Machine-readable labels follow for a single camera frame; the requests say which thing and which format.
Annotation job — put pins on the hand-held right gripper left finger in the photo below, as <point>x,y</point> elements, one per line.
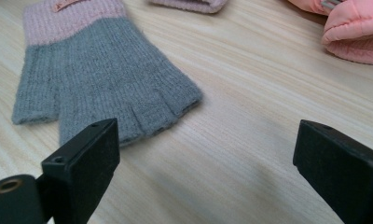
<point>82,168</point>

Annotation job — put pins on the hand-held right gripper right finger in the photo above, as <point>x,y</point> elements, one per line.
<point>343,168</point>

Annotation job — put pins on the pink cloth items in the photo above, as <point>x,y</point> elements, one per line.
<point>306,5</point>

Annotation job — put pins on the pink padded glove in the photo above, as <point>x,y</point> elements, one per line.
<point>358,34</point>

